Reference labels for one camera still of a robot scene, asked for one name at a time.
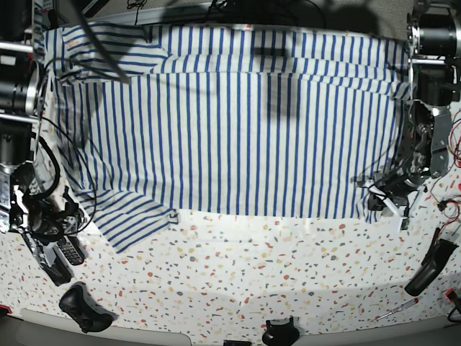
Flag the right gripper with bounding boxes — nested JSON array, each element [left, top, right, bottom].
[[9, 186, 86, 244]]

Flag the small screwdriver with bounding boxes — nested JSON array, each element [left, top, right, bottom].
[[375, 298, 419, 321]]

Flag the black foil pouch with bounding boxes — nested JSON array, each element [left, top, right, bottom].
[[22, 234, 73, 286]]

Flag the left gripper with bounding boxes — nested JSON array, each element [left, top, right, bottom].
[[354, 171, 427, 231]]

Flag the red and black wires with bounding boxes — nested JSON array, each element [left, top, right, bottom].
[[430, 110, 461, 228]]

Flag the black handle tool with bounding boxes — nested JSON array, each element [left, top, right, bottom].
[[405, 228, 458, 297]]

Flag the black tv remote control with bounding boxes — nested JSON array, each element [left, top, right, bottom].
[[57, 236, 86, 266]]

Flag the red object at edge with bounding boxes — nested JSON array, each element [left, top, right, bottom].
[[0, 305, 11, 317]]

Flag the blue white striped t-shirt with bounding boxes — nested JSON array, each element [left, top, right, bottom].
[[42, 23, 409, 252]]

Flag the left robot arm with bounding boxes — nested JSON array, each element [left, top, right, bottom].
[[360, 1, 460, 230]]

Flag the black game controller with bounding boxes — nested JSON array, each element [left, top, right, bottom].
[[58, 285, 114, 334]]

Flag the clear plastic screw box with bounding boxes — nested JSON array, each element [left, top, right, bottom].
[[0, 166, 12, 234]]

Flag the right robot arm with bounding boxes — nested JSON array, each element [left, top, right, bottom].
[[1, 1, 87, 244]]

